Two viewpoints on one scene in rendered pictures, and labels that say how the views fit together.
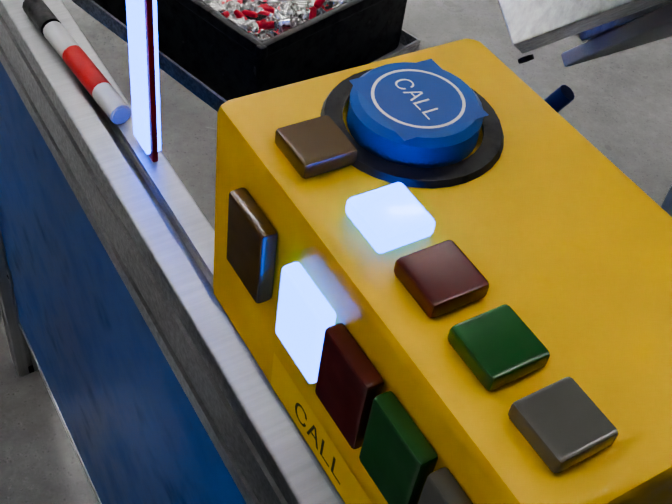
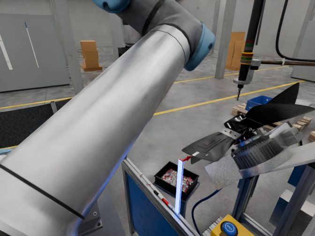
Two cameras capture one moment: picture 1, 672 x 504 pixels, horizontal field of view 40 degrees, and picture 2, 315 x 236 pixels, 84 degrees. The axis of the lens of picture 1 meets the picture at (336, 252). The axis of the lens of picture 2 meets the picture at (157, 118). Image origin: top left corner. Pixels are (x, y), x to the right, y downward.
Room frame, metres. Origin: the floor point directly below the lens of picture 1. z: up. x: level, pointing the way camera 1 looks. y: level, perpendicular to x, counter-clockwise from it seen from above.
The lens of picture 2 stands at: (-0.13, 0.22, 1.66)
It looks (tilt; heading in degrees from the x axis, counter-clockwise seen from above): 27 degrees down; 0
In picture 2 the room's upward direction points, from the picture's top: straight up
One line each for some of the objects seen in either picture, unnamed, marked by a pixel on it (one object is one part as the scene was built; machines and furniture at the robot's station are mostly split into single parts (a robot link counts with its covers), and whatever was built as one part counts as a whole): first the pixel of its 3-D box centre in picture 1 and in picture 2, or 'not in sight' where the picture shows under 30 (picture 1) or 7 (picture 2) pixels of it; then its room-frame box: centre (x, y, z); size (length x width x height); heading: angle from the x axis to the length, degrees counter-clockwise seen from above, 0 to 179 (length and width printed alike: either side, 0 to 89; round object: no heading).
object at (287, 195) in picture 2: not in sight; (291, 215); (0.51, -0.53, 0.73); 0.15 x 0.09 x 0.22; 37
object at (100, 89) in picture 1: (74, 56); (162, 199); (0.50, 0.19, 0.87); 0.14 x 0.01 x 0.01; 42
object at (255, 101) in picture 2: not in sight; (262, 105); (3.29, -1.98, 0.25); 0.60 x 0.41 x 0.22; 125
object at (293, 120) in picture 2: not in sight; (290, 110); (2.87, -2.26, 0.31); 0.60 x 0.42 x 0.33; 125
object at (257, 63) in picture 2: not in sight; (246, 71); (0.64, -0.16, 1.50); 0.09 x 0.07 x 0.10; 72
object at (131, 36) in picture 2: not in sight; (140, 36); (0.33, 0.26, 1.65); 0.08 x 0.08 x 0.05
